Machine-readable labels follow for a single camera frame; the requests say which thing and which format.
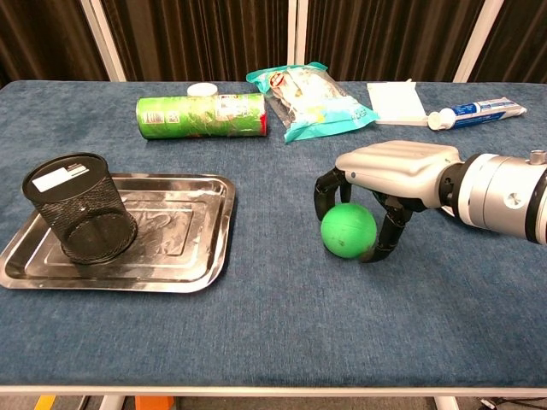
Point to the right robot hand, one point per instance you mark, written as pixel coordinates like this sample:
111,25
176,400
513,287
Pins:
397,171

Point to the green ball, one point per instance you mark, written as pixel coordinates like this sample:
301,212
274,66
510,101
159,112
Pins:
348,230

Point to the black mesh pen holder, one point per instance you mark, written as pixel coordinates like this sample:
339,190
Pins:
81,209

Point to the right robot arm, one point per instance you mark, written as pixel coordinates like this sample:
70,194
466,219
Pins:
500,192

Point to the flat white box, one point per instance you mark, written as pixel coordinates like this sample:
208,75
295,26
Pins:
395,102

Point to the blue white toothpaste tube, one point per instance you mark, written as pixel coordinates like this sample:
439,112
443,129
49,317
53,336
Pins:
474,113

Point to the teal snack bag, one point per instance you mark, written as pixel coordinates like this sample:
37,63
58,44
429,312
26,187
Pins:
312,98

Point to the dark brown pleated curtain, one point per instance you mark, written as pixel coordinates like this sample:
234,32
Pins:
384,38
42,38
521,38
196,38

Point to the blue table cloth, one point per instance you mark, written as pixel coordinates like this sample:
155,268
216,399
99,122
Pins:
273,320

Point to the green chips can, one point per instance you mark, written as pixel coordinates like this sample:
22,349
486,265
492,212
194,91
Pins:
201,117

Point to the rectangular steel tray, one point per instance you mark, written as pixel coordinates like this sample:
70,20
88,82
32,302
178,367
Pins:
184,239

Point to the white partition post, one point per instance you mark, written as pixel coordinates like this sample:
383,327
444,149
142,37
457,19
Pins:
297,38
104,42
480,42

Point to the white table frame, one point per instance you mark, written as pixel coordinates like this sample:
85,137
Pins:
273,390

